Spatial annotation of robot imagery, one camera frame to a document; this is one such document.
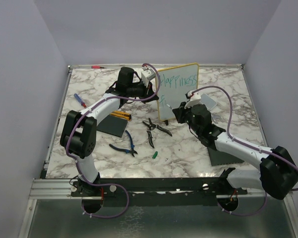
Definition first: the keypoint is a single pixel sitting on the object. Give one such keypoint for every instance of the grey whiteboard eraser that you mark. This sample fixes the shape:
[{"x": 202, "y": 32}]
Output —
[{"x": 208, "y": 101}]

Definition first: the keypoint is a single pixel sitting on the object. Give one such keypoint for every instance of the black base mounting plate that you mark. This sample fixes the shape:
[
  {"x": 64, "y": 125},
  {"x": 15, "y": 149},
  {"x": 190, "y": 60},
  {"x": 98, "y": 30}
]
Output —
[{"x": 118, "y": 192}]

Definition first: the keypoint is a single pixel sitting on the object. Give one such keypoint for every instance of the yellow framed whiteboard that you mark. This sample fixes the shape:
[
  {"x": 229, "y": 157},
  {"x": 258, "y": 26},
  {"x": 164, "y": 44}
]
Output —
[{"x": 175, "y": 83}]

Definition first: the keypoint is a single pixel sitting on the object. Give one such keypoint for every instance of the blue red screwdriver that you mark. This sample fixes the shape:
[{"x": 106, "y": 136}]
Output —
[{"x": 79, "y": 99}]

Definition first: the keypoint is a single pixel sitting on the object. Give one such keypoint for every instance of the aluminium frame rail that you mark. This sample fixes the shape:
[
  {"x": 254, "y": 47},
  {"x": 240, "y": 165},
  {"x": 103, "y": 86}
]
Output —
[{"x": 50, "y": 189}]

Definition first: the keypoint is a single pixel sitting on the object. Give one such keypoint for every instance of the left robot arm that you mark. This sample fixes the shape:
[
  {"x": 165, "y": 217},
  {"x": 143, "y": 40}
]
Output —
[{"x": 79, "y": 131}]

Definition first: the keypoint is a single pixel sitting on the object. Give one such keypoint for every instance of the black pad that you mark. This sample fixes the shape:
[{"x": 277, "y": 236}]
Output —
[
  {"x": 113, "y": 126},
  {"x": 218, "y": 158}
]

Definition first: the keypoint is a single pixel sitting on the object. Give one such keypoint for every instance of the left black pad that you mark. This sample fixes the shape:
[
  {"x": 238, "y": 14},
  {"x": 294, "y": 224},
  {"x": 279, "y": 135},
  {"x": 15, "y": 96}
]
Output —
[{"x": 113, "y": 126}]

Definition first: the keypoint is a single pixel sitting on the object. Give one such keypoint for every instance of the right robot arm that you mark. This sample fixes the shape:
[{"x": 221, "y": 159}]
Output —
[{"x": 274, "y": 170}]

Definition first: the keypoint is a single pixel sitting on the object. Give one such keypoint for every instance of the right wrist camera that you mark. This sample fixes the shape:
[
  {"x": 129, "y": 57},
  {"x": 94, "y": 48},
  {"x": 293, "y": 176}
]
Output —
[{"x": 193, "y": 99}]

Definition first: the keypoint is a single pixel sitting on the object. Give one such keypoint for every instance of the red marker on rail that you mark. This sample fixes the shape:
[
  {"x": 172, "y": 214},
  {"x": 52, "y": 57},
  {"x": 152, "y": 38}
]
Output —
[{"x": 97, "y": 67}]

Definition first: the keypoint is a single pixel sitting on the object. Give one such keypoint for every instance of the green marker cap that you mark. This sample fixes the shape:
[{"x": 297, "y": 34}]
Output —
[{"x": 155, "y": 155}]

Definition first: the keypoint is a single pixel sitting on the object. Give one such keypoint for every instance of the right black pad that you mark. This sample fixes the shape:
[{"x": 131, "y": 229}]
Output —
[{"x": 218, "y": 158}]

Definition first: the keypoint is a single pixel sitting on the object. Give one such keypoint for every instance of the blue handled cutting pliers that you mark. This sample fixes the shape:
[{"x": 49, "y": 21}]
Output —
[{"x": 127, "y": 150}]

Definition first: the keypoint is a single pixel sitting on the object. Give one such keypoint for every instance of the yellow utility knife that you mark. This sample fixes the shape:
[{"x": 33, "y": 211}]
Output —
[{"x": 122, "y": 115}]

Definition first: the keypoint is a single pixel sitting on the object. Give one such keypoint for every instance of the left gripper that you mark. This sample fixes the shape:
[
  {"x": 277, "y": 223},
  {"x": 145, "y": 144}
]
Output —
[{"x": 147, "y": 91}]

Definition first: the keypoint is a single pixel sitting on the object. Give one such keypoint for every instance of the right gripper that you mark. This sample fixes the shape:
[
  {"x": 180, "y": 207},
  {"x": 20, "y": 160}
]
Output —
[{"x": 180, "y": 111}]

